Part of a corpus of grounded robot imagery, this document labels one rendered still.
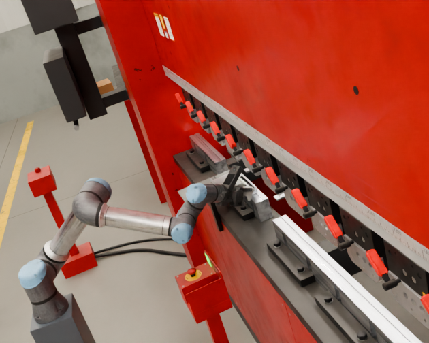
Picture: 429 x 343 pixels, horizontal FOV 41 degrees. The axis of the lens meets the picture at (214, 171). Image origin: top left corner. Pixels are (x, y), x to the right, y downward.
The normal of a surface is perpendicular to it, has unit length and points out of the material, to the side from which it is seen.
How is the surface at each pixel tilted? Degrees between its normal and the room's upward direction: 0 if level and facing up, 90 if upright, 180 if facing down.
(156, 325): 0
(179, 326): 0
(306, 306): 0
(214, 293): 90
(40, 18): 90
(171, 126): 90
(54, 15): 90
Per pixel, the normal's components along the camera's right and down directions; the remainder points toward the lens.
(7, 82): 0.22, 0.36
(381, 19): -0.91, 0.36
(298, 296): -0.27, -0.87
